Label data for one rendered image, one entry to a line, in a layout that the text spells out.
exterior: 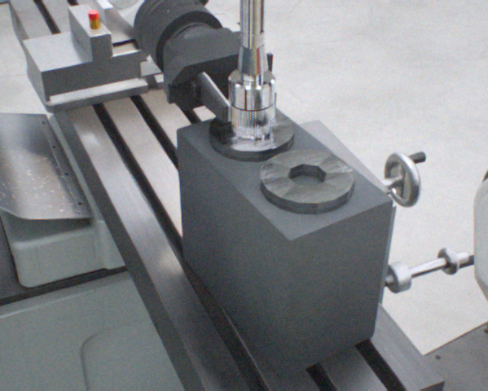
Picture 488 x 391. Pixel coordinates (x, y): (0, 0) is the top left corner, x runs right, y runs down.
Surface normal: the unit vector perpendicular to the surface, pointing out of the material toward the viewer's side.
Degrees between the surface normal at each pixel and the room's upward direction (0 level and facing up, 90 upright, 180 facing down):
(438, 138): 0
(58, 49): 0
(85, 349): 90
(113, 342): 90
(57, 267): 90
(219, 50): 4
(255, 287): 90
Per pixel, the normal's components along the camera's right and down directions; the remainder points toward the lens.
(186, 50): 0.04, -0.77
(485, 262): -0.85, 0.31
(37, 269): 0.40, 0.55
